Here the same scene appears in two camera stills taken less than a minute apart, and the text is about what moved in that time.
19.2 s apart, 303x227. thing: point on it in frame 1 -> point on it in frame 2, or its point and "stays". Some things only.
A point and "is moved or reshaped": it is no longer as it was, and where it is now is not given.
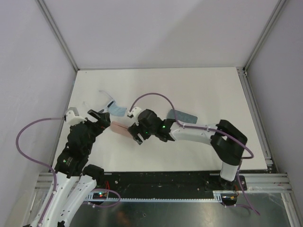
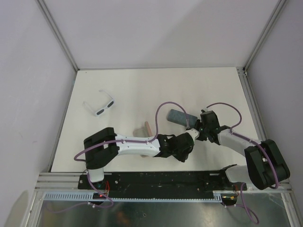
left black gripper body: (94, 130) -> (181, 155)
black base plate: (166, 183) stays
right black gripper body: (149, 131) -> (202, 129)
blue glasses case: (182, 117) stays
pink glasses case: (121, 128) is moved or reshaped
